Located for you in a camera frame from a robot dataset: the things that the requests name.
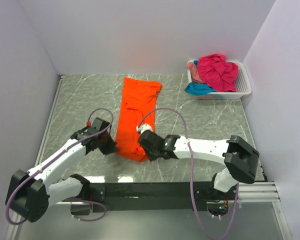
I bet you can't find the orange t shirt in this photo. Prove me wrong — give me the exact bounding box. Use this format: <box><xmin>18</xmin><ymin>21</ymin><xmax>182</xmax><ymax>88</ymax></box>
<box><xmin>115</xmin><ymin>77</ymin><xmax>162</xmax><ymax>163</ymax></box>

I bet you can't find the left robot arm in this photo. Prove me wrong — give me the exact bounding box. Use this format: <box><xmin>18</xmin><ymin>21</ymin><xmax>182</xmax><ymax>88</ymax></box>
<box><xmin>5</xmin><ymin>117</ymin><xmax>117</xmax><ymax>226</ymax></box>

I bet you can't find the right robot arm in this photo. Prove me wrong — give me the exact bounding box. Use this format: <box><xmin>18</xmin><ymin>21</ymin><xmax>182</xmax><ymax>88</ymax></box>
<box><xmin>138</xmin><ymin>130</ymin><xmax>260</xmax><ymax>200</ymax></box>

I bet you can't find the teal blue t shirt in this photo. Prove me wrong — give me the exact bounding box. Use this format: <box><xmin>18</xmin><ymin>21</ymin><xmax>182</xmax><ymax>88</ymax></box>
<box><xmin>184</xmin><ymin>75</ymin><xmax>216</xmax><ymax>96</ymax></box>

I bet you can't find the light pink t shirt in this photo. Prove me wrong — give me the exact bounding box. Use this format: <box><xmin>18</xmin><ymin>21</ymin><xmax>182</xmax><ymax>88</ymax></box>
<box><xmin>185</xmin><ymin>62</ymin><xmax>204</xmax><ymax>84</ymax></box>

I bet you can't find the magenta t shirt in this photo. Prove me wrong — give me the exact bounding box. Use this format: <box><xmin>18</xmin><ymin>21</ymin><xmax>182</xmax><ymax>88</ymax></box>
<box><xmin>197</xmin><ymin>54</ymin><xmax>239</xmax><ymax>92</ymax></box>

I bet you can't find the white plastic laundry basket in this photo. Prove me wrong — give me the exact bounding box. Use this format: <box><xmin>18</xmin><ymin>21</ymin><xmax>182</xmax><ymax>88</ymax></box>
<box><xmin>186</xmin><ymin>60</ymin><xmax>252</xmax><ymax>100</ymax></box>

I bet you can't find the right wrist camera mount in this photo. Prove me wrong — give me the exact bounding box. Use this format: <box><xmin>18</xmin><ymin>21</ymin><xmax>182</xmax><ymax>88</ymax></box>
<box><xmin>136</xmin><ymin>123</ymin><xmax>153</xmax><ymax>135</ymax></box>

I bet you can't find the right aluminium rail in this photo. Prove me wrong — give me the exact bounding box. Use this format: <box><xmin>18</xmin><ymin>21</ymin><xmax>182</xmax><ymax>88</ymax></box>
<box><xmin>238</xmin><ymin>181</ymin><xmax>281</xmax><ymax>203</ymax></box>

